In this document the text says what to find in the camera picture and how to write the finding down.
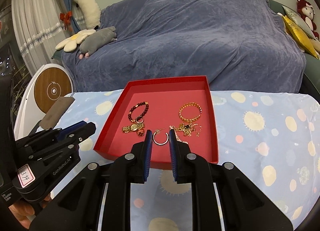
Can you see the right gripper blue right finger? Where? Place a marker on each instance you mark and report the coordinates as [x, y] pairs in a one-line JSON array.
[[173, 155]]

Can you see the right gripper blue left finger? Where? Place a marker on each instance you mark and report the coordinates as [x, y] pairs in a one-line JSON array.
[[147, 154]]

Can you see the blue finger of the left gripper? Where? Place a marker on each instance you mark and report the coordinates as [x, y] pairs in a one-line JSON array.
[[64, 133]]

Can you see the gold hoop earring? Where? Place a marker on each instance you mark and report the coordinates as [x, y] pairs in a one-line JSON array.
[[160, 137]]

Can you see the jewelled brooch cluster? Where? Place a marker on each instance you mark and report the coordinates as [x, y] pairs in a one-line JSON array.
[[186, 128]]

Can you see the gold wristwatch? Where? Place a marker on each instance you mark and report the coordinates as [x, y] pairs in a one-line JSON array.
[[138, 128]]

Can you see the gold chain bangle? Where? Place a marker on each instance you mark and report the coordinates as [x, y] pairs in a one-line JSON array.
[[190, 112]]

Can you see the operator's hand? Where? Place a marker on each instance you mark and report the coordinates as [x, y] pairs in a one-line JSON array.
[[22, 211]]

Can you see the brown leather case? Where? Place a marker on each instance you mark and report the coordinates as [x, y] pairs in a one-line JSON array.
[[55, 113]]

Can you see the red cardboard tray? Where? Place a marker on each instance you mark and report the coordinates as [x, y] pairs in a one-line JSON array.
[[165, 96]]

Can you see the round wooden white device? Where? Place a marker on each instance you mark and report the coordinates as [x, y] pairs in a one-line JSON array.
[[48, 84]]

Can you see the daisy flower cushion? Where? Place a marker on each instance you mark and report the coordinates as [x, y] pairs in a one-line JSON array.
[[70, 44]]

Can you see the grey plush toy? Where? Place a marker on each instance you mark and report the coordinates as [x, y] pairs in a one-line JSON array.
[[97, 40]]

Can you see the blue planet-pattern tablecloth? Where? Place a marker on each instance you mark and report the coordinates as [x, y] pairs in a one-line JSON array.
[[272, 138]]

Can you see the blue sofa blanket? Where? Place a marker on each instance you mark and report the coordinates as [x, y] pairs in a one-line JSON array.
[[236, 44]]

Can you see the white long plush toy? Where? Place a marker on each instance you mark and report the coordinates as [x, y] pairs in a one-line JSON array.
[[91, 12]]

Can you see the white sheer curtain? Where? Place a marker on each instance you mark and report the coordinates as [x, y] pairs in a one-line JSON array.
[[37, 30]]

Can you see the green sofa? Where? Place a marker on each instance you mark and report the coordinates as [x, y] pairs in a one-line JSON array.
[[310, 81]]

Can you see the yellow satin cushion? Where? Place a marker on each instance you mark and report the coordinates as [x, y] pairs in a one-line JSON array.
[[299, 36]]

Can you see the grey-green cushion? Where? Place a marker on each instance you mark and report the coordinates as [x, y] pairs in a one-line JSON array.
[[297, 19]]

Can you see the red monkey plush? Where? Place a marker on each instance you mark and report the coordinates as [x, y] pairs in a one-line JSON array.
[[306, 11]]

